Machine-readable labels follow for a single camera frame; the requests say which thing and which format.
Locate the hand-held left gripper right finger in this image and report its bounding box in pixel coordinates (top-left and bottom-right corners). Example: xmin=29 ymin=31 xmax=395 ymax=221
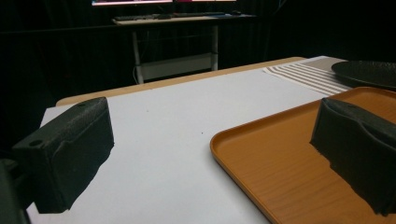
xmin=309 ymin=97 xmax=396 ymax=217

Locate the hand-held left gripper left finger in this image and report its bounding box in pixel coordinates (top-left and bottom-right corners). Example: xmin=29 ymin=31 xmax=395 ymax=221
xmin=11 ymin=96 xmax=115 ymax=215

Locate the black round plate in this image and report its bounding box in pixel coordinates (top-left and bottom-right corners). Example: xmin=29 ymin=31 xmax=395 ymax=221
xmin=331 ymin=60 xmax=396 ymax=91

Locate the orange wooden tray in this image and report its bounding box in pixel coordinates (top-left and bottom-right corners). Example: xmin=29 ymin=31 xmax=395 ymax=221
xmin=209 ymin=86 xmax=396 ymax=224

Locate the striped placemat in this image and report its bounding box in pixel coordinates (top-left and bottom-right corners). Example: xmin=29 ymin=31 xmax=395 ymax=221
xmin=262 ymin=55 xmax=356 ymax=97

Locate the black keyboard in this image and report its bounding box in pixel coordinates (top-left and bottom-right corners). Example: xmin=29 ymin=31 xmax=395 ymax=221
xmin=113 ymin=13 xmax=163 ymax=22

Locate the white desk with metal legs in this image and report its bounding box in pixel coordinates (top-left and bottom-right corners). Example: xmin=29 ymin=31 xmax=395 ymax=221
xmin=111 ymin=13 xmax=258 ymax=85

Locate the computer monitor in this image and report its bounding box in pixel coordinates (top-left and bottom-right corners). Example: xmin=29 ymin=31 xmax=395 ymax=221
xmin=91 ymin=0 xmax=237 ymax=7

